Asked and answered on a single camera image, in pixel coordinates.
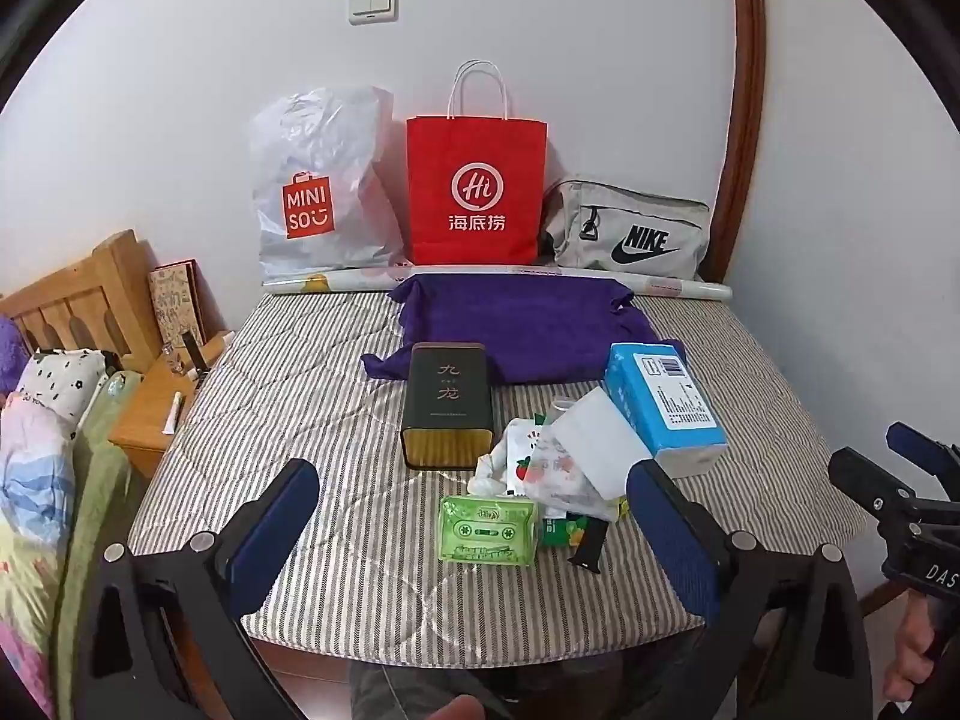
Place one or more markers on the striped quilted mat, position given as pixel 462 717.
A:
pixel 315 390

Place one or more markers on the white light switch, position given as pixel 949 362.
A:
pixel 373 4

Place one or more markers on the wooden nightstand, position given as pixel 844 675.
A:
pixel 150 412

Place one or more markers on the blue box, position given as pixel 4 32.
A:
pixel 626 390

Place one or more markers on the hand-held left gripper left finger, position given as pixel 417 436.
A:
pixel 274 532

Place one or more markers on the purple plush toy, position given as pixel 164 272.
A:
pixel 11 352

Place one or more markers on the green cassette print tissue pack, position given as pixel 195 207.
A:
pixel 487 532

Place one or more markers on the white plastic shopping bag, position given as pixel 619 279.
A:
pixel 330 142

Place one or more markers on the white tube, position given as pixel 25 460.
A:
pixel 173 412

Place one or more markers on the red paper bag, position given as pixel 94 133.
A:
pixel 435 165

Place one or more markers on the white knotted cloth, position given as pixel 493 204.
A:
pixel 491 476

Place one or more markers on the person's right hand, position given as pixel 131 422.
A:
pixel 915 637

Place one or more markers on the dark tea tin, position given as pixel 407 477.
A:
pixel 446 390

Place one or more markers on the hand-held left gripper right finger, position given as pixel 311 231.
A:
pixel 671 540

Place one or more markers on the green wipes packet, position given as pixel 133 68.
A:
pixel 559 534

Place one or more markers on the grey translucent pouch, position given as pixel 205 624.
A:
pixel 577 499

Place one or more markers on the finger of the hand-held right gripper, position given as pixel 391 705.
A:
pixel 877 487
pixel 922 450

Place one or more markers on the white flower print pillow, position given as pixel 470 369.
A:
pixel 60 382

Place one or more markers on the patterned notebook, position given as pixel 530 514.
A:
pixel 176 307

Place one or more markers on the black stand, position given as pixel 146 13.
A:
pixel 195 356

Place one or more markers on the grey waist bag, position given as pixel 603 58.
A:
pixel 652 210

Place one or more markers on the fruit print tissue pack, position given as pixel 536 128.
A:
pixel 536 465

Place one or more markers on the colourful printed quilt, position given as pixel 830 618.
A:
pixel 30 502

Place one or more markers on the rolled printed paper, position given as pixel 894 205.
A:
pixel 690 289

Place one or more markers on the person's leg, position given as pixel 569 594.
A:
pixel 390 690

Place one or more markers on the purple towel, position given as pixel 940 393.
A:
pixel 525 330

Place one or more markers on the wooden headboard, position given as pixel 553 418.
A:
pixel 97 285

